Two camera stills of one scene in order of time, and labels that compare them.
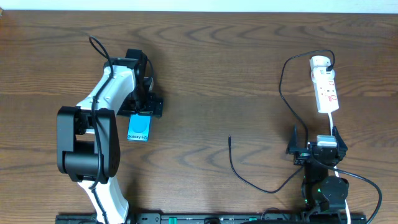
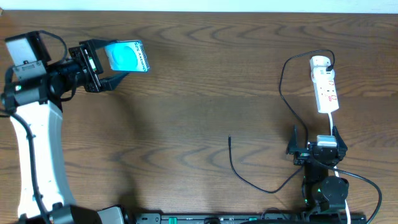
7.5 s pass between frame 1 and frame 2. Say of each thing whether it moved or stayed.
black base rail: stayed
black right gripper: stayed
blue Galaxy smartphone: moved
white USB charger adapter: stayed
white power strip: stayed
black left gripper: moved
